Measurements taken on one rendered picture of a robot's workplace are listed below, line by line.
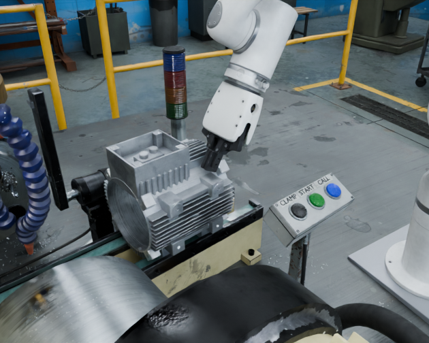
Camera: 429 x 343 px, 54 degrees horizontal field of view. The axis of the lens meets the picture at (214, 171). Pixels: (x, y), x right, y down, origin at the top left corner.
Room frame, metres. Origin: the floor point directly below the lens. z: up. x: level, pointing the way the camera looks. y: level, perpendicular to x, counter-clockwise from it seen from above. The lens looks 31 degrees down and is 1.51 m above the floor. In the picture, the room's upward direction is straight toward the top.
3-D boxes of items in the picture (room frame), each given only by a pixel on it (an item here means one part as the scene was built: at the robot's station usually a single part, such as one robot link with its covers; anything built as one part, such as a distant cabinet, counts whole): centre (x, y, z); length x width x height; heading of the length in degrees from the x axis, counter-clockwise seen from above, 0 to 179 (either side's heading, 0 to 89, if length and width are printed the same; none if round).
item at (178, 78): (1.10, 0.11, 1.14); 0.06 x 0.06 x 0.04
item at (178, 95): (1.10, 0.11, 1.10); 0.06 x 0.06 x 0.04
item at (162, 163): (0.69, 0.12, 1.11); 0.12 x 0.11 x 0.07; 131
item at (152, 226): (0.71, 0.09, 1.01); 0.20 x 0.19 x 0.19; 131
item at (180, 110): (1.10, 0.11, 1.05); 0.06 x 0.06 x 0.04
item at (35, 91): (0.71, 0.32, 1.12); 0.04 x 0.03 x 0.26; 130
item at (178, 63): (1.10, 0.11, 1.19); 0.06 x 0.06 x 0.04
